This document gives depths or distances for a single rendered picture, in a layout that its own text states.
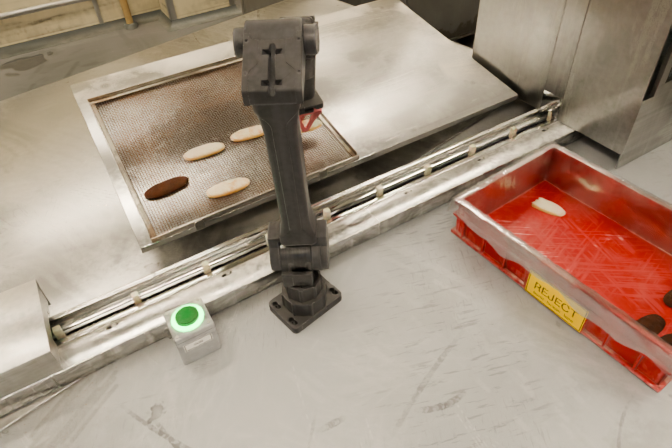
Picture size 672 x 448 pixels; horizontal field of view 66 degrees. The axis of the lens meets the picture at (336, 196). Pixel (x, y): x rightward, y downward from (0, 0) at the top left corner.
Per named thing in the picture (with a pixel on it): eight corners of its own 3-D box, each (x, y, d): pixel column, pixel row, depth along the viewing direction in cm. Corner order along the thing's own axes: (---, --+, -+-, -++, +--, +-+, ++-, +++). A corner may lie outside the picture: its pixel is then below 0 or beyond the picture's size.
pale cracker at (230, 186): (209, 201, 112) (208, 198, 111) (203, 189, 114) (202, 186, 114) (252, 186, 116) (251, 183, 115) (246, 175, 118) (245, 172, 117)
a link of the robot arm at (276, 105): (222, 72, 60) (308, 69, 60) (236, 12, 69) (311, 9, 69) (273, 280, 93) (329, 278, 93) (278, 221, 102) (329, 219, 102)
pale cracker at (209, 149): (186, 163, 119) (185, 160, 118) (181, 153, 121) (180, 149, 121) (227, 150, 123) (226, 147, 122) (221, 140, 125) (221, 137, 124)
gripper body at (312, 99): (308, 83, 122) (308, 56, 116) (324, 109, 116) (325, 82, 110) (281, 89, 120) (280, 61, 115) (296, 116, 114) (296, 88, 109)
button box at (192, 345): (186, 379, 92) (171, 344, 85) (173, 347, 98) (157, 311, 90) (229, 357, 95) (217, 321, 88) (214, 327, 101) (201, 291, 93)
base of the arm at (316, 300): (295, 335, 94) (343, 298, 100) (291, 308, 89) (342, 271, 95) (267, 307, 99) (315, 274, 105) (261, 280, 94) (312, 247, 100)
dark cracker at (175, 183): (148, 202, 111) (147, 199, 110) (141, 191, 113) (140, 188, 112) (191, 184, 115) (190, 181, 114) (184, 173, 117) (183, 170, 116)
